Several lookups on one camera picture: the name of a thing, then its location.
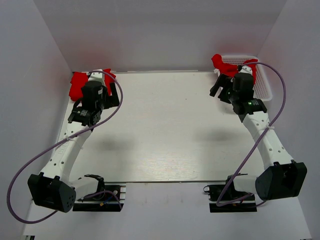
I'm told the red t-shirt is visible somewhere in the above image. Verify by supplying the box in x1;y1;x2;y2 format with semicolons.
211;54;258;84
69;72;114;102

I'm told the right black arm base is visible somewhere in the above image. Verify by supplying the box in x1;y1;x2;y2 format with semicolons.
203;183;257;213

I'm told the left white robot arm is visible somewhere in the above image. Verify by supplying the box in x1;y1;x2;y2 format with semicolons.
27;69;120;213

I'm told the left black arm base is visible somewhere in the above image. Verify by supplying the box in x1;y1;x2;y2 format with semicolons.
72;183;126;212

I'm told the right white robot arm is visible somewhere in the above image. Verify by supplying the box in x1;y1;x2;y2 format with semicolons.
210;66;307;207

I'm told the white plastic basket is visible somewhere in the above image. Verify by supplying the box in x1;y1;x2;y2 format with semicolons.
214;54;273;102

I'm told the folded red t-shirt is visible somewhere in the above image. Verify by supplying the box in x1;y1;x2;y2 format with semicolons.
69;72;114;102

